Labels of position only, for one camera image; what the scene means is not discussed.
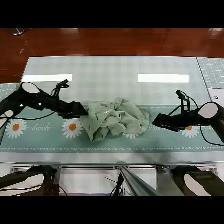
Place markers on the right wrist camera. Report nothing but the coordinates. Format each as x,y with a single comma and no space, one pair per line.
181,96

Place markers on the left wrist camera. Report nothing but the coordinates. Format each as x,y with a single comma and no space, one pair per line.
61,85

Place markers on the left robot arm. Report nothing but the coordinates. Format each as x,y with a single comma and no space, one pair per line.
31,97

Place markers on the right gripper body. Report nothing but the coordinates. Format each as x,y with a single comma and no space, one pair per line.
170,122

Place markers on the pale green T-shirt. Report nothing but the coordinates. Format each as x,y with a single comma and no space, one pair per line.
113,118

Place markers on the silver frame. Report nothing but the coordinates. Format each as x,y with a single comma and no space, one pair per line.
140,189

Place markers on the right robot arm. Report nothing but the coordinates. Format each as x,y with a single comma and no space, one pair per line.
213,116

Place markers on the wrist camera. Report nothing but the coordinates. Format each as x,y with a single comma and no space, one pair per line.
61,85
181,96

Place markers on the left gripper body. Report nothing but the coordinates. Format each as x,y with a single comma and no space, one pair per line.
73,110

